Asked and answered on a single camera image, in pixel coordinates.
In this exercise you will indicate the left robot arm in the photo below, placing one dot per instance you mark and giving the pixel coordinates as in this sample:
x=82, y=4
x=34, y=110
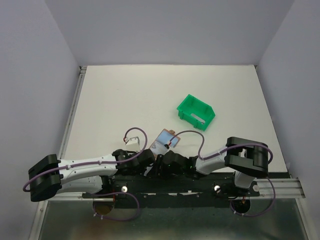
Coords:
x=52, y=176

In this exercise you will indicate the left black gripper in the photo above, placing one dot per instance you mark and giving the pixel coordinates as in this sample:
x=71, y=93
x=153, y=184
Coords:
x=140, y=171

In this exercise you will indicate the silver VIP credit card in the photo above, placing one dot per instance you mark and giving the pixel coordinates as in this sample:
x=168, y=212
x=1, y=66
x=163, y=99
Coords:
x=158, y=148

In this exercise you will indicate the green plastic bin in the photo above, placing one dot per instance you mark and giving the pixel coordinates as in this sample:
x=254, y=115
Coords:
x=196, y=112

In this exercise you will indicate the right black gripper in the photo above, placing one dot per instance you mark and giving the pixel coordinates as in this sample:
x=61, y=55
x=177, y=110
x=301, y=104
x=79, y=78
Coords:
x=161, y=172

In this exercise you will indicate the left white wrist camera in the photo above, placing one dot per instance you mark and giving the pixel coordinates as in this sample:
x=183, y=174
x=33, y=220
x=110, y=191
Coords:
x=132, y=144

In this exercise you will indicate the tan leather card holder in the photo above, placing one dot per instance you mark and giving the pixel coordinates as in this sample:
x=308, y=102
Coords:
x=165, y=136

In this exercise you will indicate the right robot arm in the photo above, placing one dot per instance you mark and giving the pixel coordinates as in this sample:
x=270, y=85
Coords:
x=250, y=160

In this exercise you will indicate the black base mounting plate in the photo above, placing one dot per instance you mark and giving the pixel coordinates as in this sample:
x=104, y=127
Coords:
x=214, y=190

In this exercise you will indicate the aluminium extrusion rail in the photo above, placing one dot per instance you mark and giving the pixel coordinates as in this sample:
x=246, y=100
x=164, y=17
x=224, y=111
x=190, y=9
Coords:
x=285, y=188

